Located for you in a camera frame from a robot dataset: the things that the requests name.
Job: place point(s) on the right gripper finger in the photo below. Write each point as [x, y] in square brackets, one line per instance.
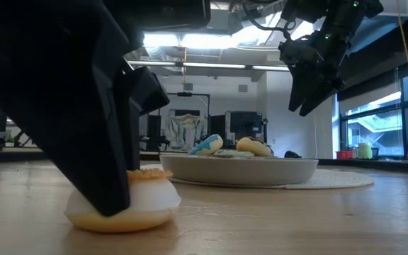
[301, 88]
[324, 92]

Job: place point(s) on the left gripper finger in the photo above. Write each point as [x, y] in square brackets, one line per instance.
[147, 92]
[66, 106]

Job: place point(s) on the chocolate sprinkle donut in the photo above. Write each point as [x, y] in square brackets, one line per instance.
[253, 146]

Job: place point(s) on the blue frosted donut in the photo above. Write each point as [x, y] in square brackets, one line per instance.
[207, 144]

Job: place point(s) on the white donut with orange crumbs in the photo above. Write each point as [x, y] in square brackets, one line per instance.
[151, 198]

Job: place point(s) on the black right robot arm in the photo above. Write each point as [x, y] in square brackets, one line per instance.
[342, 17]

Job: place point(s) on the pale draped sheet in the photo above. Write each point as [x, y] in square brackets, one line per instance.
[184, 129]

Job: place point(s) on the red box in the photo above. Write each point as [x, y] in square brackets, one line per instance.
[344, 154]

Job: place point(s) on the ceiling light strip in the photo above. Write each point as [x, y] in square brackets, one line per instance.
[211, 65]

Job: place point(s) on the small black rounded object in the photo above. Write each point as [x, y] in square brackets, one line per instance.
[292, 154]

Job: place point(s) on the black cabinet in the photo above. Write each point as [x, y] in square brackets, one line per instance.
[243, 129]

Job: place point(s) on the yellow-green container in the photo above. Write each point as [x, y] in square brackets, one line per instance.
[365, 151]

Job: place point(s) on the white woven round placemat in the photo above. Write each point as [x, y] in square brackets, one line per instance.
[338, 178]

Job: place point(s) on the pale teal frosted donut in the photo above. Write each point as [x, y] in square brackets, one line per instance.
[233, 153]

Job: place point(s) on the grey round plate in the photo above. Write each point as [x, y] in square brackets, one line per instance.
[239, 171]

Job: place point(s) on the black stand frame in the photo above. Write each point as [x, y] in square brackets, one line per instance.
[190, 94]

